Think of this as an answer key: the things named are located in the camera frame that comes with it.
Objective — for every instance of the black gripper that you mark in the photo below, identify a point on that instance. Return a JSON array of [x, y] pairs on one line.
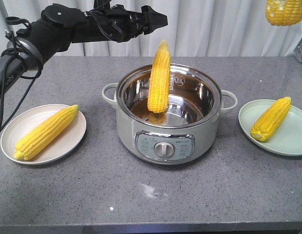
[[120, 25]]

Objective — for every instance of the pale green electric pot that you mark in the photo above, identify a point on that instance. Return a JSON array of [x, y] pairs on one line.
[[185, 131]]

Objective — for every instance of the green round plate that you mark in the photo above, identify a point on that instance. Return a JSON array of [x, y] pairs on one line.
[[286, 141]]

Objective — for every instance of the beige round plate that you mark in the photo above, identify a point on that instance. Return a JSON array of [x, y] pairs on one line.
[[64, 143]]

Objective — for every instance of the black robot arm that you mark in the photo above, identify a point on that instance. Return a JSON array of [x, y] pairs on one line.
[[60, 26]]

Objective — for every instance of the yellow corn cob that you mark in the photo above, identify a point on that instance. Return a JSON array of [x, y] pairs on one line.
[[41, 136], [160, 79], [268, 123], [283, 12]]

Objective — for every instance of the grey pleated curtain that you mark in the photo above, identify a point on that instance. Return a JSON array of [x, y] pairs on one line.
[[203, 28]]

